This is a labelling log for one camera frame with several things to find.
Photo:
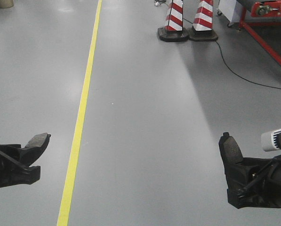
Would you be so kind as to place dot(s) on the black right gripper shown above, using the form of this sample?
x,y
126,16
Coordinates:
x,y
265,194

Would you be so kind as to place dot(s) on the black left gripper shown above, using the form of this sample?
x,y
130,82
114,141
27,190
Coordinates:
x,y
9,176

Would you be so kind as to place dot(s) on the brake pad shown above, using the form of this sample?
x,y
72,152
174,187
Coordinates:
x,y
40,141
231,156

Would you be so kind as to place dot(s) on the striped traffic cone right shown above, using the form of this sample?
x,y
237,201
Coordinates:
x,y
202,28

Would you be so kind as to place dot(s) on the striped traffic cone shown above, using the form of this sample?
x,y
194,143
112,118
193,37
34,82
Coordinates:
x,y
202,28
173,29

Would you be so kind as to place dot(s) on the striped traffic cone left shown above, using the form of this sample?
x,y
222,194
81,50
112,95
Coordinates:
x,y
173,29

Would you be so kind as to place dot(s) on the white panel cart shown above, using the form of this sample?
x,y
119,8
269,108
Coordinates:
x,y
231,9

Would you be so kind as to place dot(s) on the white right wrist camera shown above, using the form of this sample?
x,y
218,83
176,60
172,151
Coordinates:
x,y
271,141

